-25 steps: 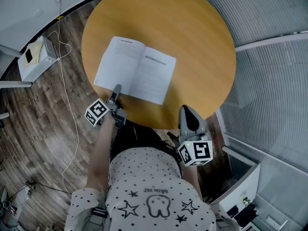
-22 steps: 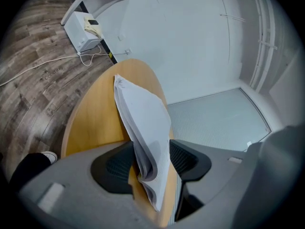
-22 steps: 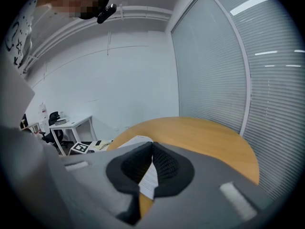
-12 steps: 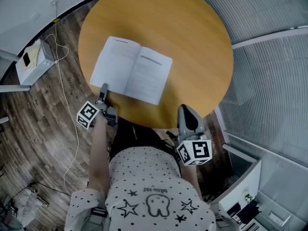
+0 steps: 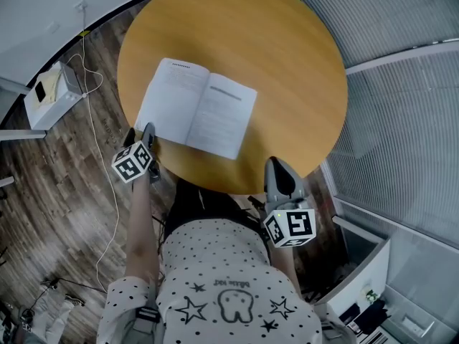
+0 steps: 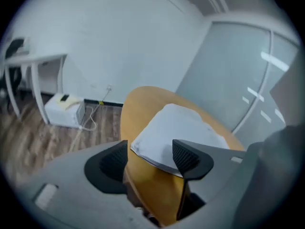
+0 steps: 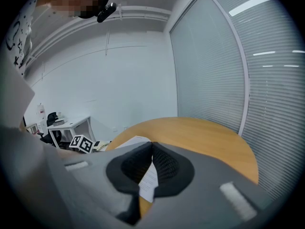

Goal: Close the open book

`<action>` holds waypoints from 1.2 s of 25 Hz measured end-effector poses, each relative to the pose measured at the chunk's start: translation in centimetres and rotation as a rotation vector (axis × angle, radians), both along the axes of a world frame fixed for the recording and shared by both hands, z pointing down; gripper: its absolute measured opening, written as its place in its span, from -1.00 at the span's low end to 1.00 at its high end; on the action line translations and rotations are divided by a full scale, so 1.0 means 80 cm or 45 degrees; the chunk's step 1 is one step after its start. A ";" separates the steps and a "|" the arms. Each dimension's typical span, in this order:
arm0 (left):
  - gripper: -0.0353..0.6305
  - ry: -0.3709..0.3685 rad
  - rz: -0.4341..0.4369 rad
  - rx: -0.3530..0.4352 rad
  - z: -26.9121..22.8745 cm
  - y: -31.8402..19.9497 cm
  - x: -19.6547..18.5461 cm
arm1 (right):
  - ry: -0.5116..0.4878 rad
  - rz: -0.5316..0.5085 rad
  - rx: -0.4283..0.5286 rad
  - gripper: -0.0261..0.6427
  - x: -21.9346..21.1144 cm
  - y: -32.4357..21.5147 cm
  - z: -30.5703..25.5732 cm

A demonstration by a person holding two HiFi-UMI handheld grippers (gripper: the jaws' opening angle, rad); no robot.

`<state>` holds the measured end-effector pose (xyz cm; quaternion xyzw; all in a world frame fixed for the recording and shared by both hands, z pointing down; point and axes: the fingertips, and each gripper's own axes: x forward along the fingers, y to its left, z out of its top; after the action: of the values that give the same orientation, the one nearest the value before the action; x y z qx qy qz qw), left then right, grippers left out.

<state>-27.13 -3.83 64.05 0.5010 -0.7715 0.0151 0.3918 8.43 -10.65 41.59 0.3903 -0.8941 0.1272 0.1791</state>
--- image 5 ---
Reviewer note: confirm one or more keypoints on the black phone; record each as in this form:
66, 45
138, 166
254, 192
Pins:
40, 91

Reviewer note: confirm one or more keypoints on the white booklet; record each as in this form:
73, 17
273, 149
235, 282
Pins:
215, 120

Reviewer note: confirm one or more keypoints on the person's black trousers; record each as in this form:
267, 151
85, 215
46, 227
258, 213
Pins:
201, 206

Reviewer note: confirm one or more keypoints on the person's white star-print shirt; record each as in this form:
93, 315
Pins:
233, 263

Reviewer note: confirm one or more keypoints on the cream cloth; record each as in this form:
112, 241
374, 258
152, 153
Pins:
55, 82

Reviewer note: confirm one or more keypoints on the white wall socket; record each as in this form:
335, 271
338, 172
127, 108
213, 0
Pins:
81, 5
54, 27

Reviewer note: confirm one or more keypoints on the white low partition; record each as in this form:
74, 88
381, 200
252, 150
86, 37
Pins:
362, 267

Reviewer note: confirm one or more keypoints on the white storage box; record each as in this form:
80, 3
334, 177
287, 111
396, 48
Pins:
54, 115

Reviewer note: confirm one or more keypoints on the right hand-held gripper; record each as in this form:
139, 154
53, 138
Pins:
297, 224

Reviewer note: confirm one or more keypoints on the person's left forearm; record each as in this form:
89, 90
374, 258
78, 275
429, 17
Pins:
141, 228

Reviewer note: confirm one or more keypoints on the person's right forearm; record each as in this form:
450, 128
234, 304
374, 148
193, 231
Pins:
287, 267

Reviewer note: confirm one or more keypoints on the small potted plant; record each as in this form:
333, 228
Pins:
371, 296

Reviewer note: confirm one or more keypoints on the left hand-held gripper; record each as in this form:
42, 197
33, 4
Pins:
131, 163

